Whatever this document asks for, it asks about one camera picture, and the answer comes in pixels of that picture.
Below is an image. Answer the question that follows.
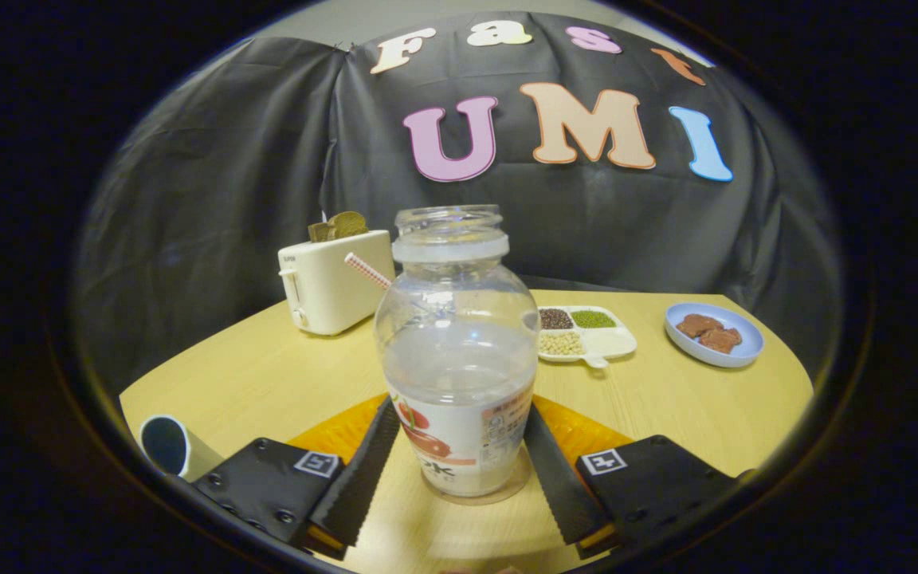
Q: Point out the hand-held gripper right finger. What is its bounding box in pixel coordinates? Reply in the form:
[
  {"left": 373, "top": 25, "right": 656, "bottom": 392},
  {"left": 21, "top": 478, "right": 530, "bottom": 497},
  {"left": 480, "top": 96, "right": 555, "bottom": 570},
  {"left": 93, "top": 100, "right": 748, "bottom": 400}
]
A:
[{"left": 523, "top": 395, "right": 751, "bottom": 559}]

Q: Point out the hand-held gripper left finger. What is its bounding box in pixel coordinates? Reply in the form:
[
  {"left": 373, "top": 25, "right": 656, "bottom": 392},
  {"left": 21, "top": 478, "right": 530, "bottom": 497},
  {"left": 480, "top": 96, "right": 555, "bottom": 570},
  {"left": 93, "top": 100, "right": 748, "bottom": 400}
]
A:
[{"left": 192, "top": 396, "right": 402, "bottom": 559}]

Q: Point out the clear juice bottle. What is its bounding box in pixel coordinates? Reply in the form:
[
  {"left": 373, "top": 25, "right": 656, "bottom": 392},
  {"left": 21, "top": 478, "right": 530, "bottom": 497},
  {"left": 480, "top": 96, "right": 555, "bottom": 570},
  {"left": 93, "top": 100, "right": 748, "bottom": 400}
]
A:
[{"left": 374, "top": 205, "right": 541, "bottom": 505}]

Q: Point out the pale green cup wooden handle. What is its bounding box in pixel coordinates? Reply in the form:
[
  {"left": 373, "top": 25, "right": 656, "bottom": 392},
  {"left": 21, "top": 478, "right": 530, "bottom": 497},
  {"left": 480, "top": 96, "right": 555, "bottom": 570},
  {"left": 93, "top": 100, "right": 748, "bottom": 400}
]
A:
[{"left": 139, "top": 415, "right": 225, "bottom": 483}]

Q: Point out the wooden table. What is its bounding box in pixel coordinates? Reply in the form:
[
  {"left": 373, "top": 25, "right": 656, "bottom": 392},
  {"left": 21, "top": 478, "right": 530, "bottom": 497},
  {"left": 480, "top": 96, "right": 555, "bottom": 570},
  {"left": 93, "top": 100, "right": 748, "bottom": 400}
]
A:
[{"left": 119, "top": 289, "right": 814, "bottom": 574}]

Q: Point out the heap of pale beans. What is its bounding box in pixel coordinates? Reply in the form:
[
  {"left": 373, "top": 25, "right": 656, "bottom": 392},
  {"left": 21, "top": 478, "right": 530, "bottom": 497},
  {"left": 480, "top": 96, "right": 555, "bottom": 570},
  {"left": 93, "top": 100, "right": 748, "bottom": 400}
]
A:
[{"left": 539, "top": 331, "right": 586, "bottom": 357}]

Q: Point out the white divided dish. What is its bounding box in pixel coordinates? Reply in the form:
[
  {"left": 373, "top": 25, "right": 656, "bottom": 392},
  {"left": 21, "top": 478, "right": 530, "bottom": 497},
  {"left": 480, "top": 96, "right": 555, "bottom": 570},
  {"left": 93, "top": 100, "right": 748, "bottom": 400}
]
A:
[{"left": 537, "top": 305, "right": 638, "bottom": 369}]

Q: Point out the white toaster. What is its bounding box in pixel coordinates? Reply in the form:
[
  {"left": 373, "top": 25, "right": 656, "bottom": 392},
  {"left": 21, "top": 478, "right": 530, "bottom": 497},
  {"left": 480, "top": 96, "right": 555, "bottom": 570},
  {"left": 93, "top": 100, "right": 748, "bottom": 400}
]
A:
[{"left": 278, "top": 230, "right": 396, "bottom": 336}]

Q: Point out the brown cookie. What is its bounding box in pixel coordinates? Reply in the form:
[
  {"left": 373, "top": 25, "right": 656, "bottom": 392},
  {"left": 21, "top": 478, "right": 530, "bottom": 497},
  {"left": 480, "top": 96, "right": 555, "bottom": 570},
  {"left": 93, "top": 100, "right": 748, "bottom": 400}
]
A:
[
  {"left": 676, "top": 313, "right": 724, "bottom": 339},
  {"left": 700, "top": 328, "right": 743, "bottom": 355}
]

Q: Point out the light blue plate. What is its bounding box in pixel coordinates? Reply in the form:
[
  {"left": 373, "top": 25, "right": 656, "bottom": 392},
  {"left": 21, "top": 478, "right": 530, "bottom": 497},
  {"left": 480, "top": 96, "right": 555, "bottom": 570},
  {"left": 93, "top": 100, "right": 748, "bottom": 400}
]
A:
[{"left": 664, "top": 302, "right": 765, "bottom": 369}]

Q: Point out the brown toast slice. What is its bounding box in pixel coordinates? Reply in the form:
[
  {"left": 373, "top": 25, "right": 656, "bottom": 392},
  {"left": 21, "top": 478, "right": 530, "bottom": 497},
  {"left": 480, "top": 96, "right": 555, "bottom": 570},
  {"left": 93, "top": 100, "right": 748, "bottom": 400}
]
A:
[{"left": 308, "top": 211, "right": 370, "bottom": 243}]

